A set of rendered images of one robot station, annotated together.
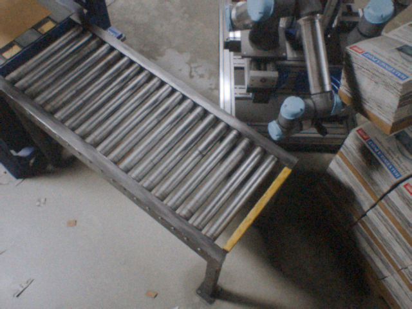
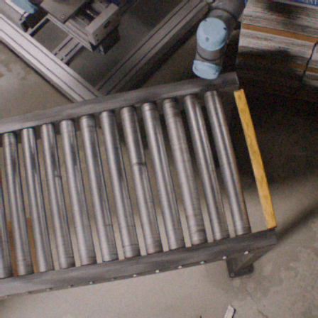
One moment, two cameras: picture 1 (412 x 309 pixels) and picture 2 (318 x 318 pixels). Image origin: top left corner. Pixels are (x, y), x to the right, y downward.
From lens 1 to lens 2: 47 cm
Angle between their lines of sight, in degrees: 18
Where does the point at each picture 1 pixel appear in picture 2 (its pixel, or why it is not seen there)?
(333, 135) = (196, 8)
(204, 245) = (249, 244)
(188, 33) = not seen: outside the picture
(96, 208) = (57, 309)
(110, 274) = not seen: outside the picture
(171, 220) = (195, 258)
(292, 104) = (211, 31)
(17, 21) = not seen: outside the picture
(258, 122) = (116, 64)
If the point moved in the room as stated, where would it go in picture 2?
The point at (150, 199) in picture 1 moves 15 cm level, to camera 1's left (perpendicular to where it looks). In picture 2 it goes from (153, 261) to (116, 297)
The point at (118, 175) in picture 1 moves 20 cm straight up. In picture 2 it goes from (94, 272) to (80, 267)
